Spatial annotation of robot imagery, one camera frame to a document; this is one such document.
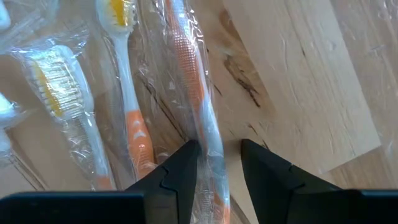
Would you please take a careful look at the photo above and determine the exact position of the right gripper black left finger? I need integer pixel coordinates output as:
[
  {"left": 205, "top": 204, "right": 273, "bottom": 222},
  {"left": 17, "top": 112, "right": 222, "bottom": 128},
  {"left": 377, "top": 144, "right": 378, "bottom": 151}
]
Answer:
[{"left": 124, "top": 139, "right": 201, "bottom": 224}]

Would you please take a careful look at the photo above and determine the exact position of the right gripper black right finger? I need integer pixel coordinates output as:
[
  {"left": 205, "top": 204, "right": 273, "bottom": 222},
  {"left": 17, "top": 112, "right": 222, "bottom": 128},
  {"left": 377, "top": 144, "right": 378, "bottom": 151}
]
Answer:
[{"left": 241, "top": 138, "right": 342, "bottom": 224}]

